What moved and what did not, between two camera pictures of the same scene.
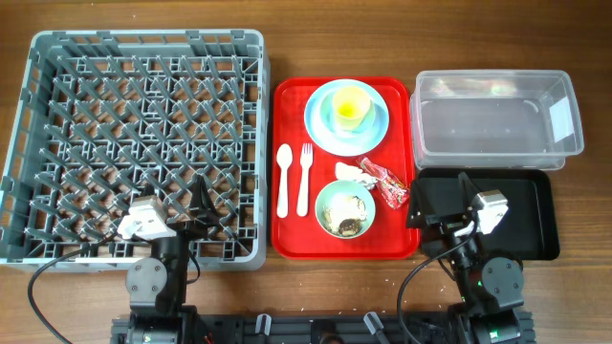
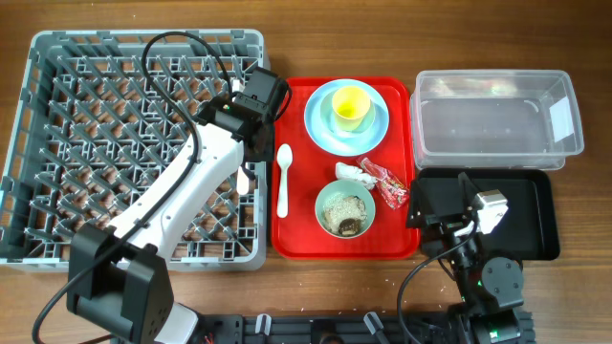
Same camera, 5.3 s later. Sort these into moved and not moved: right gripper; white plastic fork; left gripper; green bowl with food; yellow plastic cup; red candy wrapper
Moved: left gripper; white plastic fork
Not moved: yellow plastic cup; right gripper; green bowl with food; red candy wrapper
